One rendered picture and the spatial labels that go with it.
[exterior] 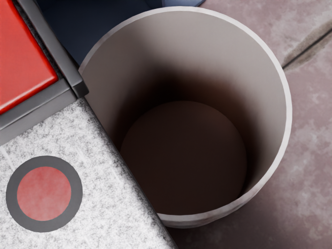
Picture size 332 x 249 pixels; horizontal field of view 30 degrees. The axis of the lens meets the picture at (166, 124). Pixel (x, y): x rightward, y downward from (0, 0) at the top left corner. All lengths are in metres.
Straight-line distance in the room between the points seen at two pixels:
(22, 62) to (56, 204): 0.06
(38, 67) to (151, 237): 0.08
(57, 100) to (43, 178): 0.03
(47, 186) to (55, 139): 0.02
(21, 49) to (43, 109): 0.03
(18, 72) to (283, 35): 1.05
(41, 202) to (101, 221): 0.03
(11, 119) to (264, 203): 0.96
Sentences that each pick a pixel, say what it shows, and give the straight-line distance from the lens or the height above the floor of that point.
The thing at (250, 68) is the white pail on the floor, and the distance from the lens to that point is 0.94.
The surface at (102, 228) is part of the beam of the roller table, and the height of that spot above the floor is 0.91.
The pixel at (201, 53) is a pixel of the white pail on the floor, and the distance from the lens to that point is 1.00.
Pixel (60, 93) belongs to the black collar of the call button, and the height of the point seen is 0.93.
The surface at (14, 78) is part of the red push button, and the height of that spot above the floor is 0.93.
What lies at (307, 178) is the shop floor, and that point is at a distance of 1.20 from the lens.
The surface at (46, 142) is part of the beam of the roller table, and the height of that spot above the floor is 0.91.
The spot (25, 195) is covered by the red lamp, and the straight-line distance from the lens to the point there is 0.26.
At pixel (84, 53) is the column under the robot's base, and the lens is 1.26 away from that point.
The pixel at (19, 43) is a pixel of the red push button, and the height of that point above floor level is 0.93.
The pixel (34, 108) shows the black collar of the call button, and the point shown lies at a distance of 0.25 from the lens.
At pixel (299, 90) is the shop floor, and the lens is 1.24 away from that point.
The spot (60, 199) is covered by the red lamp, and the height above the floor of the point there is 0.92.
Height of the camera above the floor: 1.17
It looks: 75 degrees down
